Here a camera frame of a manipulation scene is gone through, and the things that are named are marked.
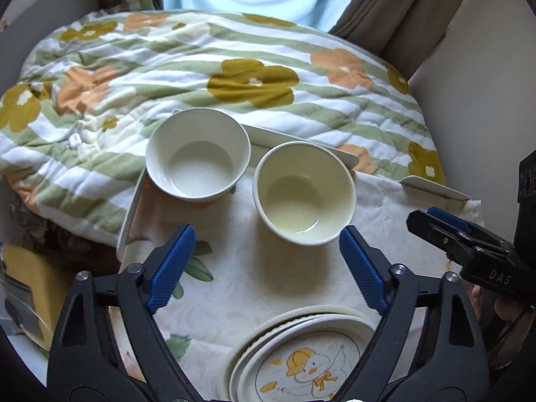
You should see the floral tablecloth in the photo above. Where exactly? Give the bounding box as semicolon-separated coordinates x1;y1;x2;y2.
109;163;486;402

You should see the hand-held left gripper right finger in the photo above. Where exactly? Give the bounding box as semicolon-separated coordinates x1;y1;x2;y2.
331;225;490;402

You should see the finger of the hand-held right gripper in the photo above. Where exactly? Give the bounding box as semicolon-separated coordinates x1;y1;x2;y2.
407;210;474;266
428;207;518;256

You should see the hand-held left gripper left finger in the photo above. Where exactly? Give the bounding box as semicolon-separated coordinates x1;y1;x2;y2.
47;224;206;402

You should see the person's right hand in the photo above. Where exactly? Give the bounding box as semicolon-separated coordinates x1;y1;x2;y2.
469;285;536;331

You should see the white ceramic bowl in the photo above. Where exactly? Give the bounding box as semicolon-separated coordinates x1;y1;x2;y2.
145;108;252;203

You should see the green floral pillow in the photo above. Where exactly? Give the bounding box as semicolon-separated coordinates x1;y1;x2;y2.
107;0;162;15

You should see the white tray table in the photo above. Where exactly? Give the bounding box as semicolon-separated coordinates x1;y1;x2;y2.
116;109;472;262

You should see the floral striped blanket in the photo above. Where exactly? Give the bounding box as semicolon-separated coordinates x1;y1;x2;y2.
0;8;447;248

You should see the dark patterned bed sheet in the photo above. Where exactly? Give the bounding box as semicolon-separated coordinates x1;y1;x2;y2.
0;176;122;269

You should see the cream ceramic bowl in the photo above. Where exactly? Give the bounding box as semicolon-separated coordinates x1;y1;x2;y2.
252;141;357;246

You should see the yellow cloth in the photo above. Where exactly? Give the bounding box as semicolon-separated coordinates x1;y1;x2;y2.
2;243;78;336

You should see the cream rimmed plate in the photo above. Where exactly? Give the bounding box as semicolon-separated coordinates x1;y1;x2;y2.
228;305;369;402

